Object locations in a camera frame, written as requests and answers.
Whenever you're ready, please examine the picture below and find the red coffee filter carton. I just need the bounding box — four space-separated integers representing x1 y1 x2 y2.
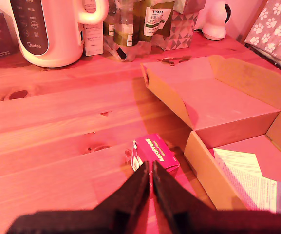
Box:
130 133 181 181

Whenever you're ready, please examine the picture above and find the open cardboard box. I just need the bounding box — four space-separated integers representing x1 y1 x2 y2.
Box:
140 55 281 217

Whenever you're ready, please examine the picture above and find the small white printed carton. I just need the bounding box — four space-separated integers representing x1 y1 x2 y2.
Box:
83 0 104 57

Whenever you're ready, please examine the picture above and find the triangle patterned tissue box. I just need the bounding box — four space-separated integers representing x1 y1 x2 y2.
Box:
164 11 199 51

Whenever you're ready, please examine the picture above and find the Tesco coffee bag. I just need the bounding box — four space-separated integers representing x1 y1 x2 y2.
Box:
132 0 175 44

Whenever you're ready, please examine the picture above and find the white printed paper sheet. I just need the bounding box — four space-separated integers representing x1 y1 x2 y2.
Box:
212 147 278 213

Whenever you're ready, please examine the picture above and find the small brown flat object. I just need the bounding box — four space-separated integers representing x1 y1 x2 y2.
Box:
157 56 192 67

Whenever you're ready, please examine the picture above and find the crumpled clear plastic bag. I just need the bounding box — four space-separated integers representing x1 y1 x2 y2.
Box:
103 40 153 63

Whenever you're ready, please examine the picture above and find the clear plastic bottle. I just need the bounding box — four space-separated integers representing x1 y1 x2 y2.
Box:
113 0 141 47

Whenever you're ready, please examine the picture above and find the small clear bottle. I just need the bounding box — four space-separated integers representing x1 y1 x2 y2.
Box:
103 0 116 37

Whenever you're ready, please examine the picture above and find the white electric kettle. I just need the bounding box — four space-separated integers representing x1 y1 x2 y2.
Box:
8 0 110 68

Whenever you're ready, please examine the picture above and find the paw print cushion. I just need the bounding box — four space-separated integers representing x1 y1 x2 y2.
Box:
244 0 281 74

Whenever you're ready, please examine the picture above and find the small white round camera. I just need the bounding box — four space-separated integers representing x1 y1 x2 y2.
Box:
201 0 232 41

